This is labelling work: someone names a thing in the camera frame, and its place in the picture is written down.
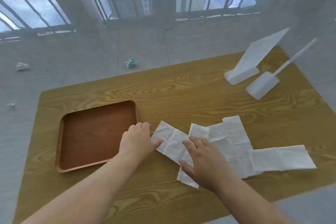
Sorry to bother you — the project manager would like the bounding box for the person's right hand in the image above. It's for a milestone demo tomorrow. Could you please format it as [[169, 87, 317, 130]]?
[[179, 137, 238, 194]]

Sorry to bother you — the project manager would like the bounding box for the person's left hand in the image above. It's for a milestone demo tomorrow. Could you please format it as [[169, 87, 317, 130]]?
[[119, 122, 164, 163]]

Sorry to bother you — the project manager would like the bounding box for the white paper napkin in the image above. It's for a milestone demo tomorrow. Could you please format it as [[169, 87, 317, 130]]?
[[151, 121, 200, 189]]

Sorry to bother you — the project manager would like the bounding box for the person's left forearm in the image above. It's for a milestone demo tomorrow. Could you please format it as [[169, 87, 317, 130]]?
[[22, 153, 134, 224]]

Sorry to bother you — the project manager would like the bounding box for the person's right forearm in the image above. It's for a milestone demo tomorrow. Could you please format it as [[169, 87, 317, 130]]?
[[215, 175, 295, 224]]

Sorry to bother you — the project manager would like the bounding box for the small square white napkin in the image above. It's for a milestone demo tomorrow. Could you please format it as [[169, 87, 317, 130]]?
[[189, 123, 210, 143]]

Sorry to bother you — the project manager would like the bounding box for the wide unfolded white napkin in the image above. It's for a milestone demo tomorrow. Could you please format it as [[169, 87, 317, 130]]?
[[206, 122, 263, 180]]

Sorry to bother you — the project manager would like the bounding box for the narrow strip white napkin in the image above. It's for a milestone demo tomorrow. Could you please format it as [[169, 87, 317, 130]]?
[[222, 115, 254, 153]]

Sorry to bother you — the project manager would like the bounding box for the brown wooden tray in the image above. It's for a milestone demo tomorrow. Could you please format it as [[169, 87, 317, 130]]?
[[55, 100, 139, 173]]

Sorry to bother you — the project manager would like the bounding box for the crumpled teal paper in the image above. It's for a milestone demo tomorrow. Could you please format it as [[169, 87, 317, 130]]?
[[125, 58, 139, 69]]

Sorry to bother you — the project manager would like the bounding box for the long rectangular white napkin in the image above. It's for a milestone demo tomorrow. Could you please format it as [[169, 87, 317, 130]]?
[[248, 145, 317, 174]]

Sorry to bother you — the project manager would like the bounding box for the white stand with thin rod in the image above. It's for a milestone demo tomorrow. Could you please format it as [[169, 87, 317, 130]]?
[[245, 38, 318, 100]]

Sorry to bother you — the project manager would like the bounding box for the white stand with card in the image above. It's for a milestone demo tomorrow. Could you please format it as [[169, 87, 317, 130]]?
[[224, 27, 290, 86]]

